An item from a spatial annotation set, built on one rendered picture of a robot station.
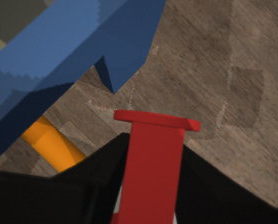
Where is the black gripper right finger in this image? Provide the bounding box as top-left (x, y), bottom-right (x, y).
top-left (175, 144), bottom-right (278, 224)

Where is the clear-panelled rack with blue posts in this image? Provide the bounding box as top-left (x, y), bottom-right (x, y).
top-left (0, 0), bottom-right (56, 50)

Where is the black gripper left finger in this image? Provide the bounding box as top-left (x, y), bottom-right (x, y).
top-left (0, 132), bottom-right (130, 224)

